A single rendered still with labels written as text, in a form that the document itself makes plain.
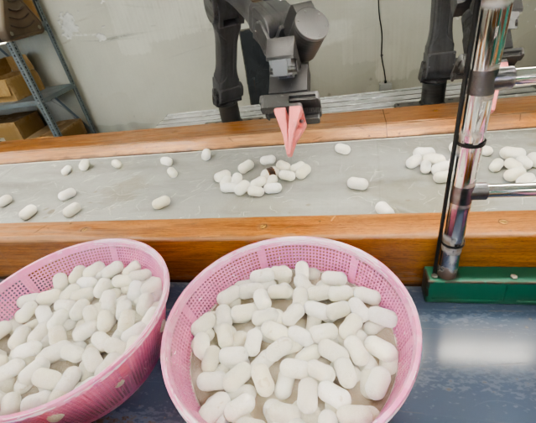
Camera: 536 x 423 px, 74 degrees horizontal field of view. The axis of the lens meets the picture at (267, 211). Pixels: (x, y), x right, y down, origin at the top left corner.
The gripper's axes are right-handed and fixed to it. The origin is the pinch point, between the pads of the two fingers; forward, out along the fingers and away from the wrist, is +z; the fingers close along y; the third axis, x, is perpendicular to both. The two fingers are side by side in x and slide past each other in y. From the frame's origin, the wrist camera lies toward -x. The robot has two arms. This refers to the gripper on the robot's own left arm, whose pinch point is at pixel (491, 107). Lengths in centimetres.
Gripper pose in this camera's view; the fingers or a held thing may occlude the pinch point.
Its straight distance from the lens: 75.9
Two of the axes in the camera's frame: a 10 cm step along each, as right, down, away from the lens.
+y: 9.8, -0.3, -2.2
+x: 2.2, 2.4, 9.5
